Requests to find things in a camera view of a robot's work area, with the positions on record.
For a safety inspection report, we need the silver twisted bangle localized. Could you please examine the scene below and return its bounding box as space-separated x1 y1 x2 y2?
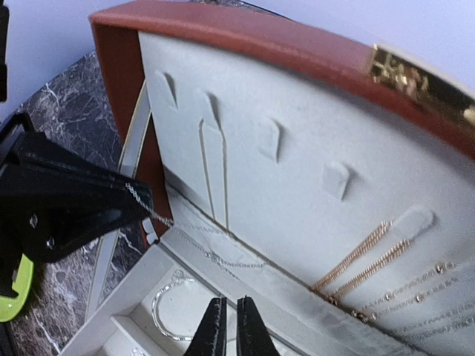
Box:
151 269 194 342

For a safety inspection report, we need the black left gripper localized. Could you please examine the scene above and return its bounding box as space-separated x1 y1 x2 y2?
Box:
1 112 153 297

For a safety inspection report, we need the brown jewelry box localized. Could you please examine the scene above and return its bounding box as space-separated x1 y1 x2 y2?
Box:
62 1 474 355

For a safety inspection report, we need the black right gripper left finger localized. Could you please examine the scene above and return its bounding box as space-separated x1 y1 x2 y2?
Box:
187 297 227 356

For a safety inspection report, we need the gold chain necklace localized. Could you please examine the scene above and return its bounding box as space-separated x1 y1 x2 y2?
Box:
311 218 415 305

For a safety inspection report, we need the green plate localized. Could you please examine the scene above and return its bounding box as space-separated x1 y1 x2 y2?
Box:
0 254 36 323

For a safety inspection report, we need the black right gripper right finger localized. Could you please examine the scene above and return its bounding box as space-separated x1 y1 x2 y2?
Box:
236 296 278 356

